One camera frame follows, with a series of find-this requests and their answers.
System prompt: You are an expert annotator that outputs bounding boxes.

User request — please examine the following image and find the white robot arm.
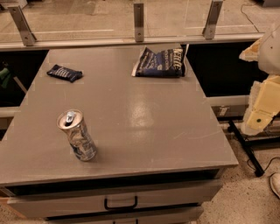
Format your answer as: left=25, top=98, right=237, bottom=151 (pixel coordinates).
left=239, top=22, right=280, bottom=136

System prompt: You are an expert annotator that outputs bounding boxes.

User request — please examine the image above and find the grey cabinet drawer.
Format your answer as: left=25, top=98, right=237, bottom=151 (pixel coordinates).
left=8, top=179, right=222, bottom=218
left=46, top=206, right=203, bottom=224

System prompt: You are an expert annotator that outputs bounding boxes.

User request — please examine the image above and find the metal railing bracket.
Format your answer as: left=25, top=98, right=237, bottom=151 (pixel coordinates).
left=134, top=3, right=144, bottom=42
left=8, top=5, right=37, bottom=46
left=202, top=0, right=223, bottom=39

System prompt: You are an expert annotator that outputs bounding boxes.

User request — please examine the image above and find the small dark blue snack bag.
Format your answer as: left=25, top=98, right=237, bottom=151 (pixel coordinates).
left=46, top=65, right=83, bottom=83

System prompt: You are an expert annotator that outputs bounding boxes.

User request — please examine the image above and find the right metal railing bracket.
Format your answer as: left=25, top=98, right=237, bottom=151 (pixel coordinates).
left=202, top=0, right=223, bottom=39

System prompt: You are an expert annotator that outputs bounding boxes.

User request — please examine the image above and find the white shoe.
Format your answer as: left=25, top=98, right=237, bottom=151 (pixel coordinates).
left=269, top=173, right=280, bottom=199

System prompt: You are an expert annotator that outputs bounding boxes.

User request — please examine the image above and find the black drawer handle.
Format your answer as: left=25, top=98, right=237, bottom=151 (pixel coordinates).
left=103, top=196, right=138, bottom=211

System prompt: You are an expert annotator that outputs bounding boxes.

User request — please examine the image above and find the green object at left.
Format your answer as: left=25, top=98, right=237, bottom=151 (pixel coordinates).
left=0, top=68, right=11, bottom=88

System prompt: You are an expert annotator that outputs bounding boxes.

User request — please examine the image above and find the grey cabinet top drawer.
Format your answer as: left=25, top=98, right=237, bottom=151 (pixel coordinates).
left=8, top=179, right=222, bottom=218

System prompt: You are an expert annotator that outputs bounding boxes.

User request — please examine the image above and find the left metal railing bracket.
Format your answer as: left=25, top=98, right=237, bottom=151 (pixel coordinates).
left=8, top=5, right=37, bottom=46

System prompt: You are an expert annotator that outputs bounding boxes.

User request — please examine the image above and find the black metal stand leg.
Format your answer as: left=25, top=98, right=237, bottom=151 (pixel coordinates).
left=227, top=121, right=264, bottom=177

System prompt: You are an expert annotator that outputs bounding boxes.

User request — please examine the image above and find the grey cabinet lower drawer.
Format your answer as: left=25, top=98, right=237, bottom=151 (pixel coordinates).
left=46, top=206, right=203, bottom=224

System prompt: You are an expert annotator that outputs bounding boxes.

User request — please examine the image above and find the silver redbull can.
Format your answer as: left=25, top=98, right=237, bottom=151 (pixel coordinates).
left=57, top=109, right=97, bottom=162

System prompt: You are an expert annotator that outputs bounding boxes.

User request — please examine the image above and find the blue kettle chip bag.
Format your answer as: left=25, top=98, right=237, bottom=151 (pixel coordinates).
left=131, top=46, right=186, bottom=78

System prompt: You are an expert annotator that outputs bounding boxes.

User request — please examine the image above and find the black floor cable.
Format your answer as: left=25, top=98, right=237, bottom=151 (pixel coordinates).
left=247, top=157, right=280, bottom=173

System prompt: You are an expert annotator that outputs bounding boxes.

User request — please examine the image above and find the middle metal railing bracket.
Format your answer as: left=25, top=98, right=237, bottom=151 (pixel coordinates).
left=134, top=3, right=144, bottom=42

